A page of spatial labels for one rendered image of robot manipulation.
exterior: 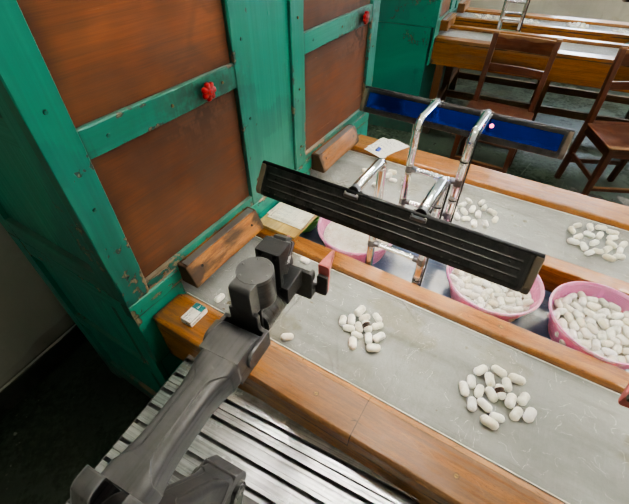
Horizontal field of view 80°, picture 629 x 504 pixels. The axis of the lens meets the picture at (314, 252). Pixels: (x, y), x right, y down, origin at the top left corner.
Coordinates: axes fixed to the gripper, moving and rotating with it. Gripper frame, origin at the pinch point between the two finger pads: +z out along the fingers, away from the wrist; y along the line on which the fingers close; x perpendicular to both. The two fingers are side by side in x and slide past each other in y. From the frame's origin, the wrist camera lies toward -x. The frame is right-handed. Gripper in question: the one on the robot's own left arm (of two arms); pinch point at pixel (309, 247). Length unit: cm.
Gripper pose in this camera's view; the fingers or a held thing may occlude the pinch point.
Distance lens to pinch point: 73.0
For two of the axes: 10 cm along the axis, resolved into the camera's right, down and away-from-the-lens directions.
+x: -0.1, 7.3, 6.8
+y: -9.0, -3.1, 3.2
